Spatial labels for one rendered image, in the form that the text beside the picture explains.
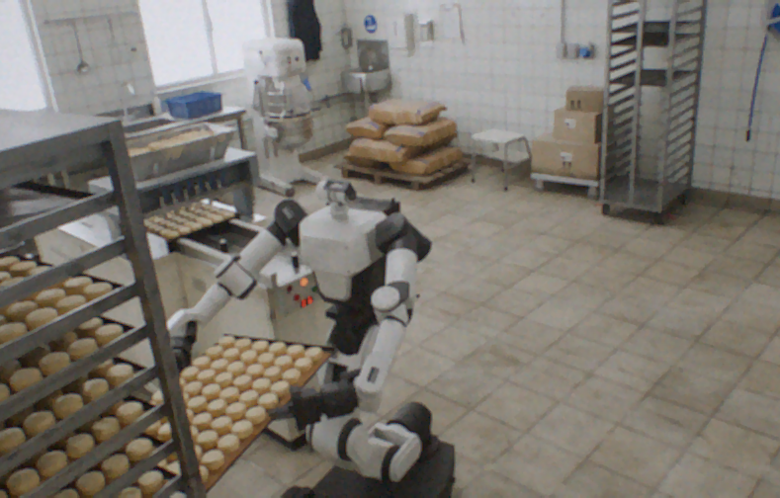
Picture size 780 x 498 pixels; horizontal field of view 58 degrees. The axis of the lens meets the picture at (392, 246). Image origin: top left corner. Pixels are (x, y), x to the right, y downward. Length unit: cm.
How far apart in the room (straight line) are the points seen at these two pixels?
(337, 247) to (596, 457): 160
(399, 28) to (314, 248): 544
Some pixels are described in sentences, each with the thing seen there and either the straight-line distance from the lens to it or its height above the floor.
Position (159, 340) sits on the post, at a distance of 143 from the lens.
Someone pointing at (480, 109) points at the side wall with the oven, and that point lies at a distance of 716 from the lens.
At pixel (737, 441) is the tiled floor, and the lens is 349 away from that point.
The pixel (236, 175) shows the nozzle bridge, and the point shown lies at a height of 107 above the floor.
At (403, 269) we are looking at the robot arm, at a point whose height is 121.
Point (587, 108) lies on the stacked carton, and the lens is 614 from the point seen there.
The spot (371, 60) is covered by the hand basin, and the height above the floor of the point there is 99.
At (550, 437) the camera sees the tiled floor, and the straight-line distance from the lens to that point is 335.
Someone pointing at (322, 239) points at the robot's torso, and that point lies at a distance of 221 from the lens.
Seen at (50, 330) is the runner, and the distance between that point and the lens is 133.
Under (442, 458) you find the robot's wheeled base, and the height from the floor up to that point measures 17.
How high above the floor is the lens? 204
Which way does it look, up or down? 22 degrees down
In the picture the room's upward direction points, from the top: 5 degrees counter-clockwise
